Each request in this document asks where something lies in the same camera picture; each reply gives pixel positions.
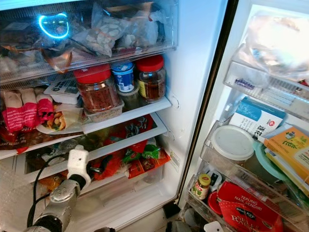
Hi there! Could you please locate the clear fridge drawer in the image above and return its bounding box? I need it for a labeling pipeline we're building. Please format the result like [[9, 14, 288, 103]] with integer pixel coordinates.
[[0, 0, 178, 90]]

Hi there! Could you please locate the white open fridge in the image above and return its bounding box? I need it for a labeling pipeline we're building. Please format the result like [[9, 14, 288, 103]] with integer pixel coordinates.
[[0, 0, 228, 232]]

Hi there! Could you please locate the white fridge door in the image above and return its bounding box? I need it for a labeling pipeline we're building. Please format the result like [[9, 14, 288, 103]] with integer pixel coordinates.
[[178, 0, 309, 232]]

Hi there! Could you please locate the pink wrapped pack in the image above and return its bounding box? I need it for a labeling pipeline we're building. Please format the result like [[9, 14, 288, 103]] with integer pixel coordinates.
[[2, 91, 25, 132], [36, 93, 55, 122], [21, 88, 39, 127]]

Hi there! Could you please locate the white plate with food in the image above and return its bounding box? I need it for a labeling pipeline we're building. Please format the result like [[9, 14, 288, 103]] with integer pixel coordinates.
[[36, 107, 85, 135]]

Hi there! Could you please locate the white flat box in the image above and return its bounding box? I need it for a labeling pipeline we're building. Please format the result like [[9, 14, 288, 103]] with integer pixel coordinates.
[[43, 80, 80, 104]]

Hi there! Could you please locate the large red lid jar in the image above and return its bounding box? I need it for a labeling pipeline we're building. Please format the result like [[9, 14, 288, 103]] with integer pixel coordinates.
[[73, 64, 121, 113]]

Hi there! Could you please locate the clear plastic food tub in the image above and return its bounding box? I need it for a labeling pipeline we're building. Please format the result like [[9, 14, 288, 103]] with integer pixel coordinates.
[[83, 101, 125, 123]]

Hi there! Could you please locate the blue label white cup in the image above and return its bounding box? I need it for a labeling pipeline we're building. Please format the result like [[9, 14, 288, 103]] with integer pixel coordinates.
[[111, 61, 135, 93]]

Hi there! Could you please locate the red snack bag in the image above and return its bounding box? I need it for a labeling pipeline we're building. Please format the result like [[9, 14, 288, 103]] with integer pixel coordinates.
[[109, 115, 155, 143]]

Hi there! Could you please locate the green snack packet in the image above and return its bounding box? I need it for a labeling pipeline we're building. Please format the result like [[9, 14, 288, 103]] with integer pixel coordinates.
[[122, 143, 161, 162]]

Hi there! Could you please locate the small red lid jar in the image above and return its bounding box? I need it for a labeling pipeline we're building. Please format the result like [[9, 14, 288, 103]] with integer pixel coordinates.
[[135, 55, 167, 102]]

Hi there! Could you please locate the orange snack packet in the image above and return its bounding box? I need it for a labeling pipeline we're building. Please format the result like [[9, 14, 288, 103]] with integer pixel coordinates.
[[128, 150, 171, 178]]

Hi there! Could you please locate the small yellow lid jar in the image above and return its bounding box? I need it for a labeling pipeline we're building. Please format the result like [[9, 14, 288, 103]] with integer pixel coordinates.
[[191, 173, 211, 200]]

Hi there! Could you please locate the round white lid container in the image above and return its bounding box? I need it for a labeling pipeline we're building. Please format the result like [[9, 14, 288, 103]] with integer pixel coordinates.
[[211, 125, 255, 161]]

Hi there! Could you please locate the blue white carton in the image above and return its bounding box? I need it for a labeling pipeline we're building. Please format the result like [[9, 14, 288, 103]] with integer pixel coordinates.
[[228, 97, 286, 141]]

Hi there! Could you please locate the red flour bag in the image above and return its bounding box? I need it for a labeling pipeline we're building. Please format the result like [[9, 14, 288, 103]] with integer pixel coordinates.
[[217, 181, 284, 232]]

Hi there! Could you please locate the teal plastic container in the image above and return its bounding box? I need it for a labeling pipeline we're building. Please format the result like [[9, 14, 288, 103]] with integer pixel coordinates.
[[253, 140, 278, 182]]

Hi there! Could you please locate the clear plastic bag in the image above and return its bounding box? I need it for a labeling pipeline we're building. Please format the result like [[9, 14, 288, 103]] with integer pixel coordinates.
[[244, 11, 309, 80]]

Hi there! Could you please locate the orange cardboard box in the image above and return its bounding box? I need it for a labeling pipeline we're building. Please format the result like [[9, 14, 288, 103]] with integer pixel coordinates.
[[264, 126, 309, 170]]

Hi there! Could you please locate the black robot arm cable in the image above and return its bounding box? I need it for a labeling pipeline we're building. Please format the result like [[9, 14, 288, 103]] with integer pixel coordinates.
[[27, 152, 74, 229]]

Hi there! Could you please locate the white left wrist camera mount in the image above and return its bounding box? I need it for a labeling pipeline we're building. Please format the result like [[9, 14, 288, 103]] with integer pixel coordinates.
[[67, 145, 91, 187]]

